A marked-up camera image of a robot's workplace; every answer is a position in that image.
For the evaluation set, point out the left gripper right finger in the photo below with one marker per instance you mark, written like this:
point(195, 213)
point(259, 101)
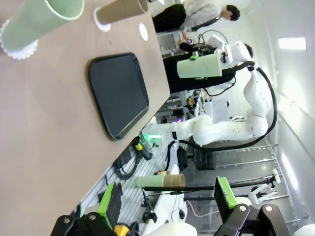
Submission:
point(225, 196)

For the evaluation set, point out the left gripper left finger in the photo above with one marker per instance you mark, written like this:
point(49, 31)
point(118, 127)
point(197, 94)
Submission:
point(110, 206)

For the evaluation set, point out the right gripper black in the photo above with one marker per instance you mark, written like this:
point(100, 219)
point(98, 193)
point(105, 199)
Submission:
point(204, 49)

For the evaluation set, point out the plain green tall cup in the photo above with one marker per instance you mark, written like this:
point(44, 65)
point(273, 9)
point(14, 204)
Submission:
point(199, 68)

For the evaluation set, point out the white doily coaster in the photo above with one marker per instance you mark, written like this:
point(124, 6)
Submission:
point(22, 52)
point(143, 32)
point(103, 26)

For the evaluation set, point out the brown tall cup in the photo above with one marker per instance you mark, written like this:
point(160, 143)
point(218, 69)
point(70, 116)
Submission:
point(118, 13)

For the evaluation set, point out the green cup with white sticker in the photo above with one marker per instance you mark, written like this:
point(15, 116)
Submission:
point(32, 24)

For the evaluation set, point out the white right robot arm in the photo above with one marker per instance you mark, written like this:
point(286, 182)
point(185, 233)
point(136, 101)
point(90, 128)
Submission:
point(256, 98)

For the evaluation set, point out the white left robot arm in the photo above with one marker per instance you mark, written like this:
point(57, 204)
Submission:
point(169, 229)

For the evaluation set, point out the black tripod boom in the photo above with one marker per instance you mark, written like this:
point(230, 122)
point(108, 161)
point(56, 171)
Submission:
point(209, 188)

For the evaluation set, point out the nested green cup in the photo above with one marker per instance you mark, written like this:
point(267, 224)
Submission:
point(150, 181)

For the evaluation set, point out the white box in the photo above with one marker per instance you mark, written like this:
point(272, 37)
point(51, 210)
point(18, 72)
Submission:
point(217, 110)

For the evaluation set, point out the nested brown cup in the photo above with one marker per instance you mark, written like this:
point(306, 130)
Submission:
point(176, 180)

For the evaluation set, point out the person in beige sweater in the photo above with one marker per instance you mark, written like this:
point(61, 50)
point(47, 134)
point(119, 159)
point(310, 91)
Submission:
point(199, 11)

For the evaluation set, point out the yellow and black tool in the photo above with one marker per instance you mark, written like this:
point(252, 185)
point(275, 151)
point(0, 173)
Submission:
point(141, 147)

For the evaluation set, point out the black plastic tray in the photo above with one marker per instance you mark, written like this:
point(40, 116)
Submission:
point(118, 96)

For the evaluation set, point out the rectangular ceiling light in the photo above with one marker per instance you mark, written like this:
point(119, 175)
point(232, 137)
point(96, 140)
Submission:
point(292, 43)

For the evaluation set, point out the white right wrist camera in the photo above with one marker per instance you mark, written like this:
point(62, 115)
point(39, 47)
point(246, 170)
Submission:
point(216, 41)

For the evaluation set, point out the small white mounted camera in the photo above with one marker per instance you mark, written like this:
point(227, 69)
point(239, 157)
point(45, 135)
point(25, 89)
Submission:
point(276, 175)

